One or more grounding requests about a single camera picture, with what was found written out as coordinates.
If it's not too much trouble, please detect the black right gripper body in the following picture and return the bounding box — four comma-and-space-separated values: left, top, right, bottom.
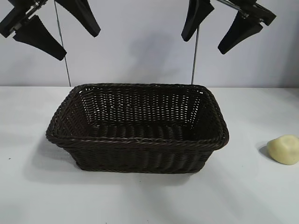
217, 0, 277, 27

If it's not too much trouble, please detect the dark brown woven basket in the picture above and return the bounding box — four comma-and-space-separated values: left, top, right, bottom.
45, 83, 230, 175

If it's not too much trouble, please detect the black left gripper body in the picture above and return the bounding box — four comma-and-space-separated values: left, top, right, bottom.
0, 0, 56, 38

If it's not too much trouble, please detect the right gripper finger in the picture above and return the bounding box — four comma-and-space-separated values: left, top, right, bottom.
217, 11, 263, 55
181, 0, 215, 42

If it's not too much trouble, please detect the pale yellow potato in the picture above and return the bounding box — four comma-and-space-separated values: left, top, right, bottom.
267, 134, 299, 166

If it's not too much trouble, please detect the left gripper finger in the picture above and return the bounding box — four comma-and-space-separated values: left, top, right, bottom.
55, 0, 101, 38
13, 15, 67, 62

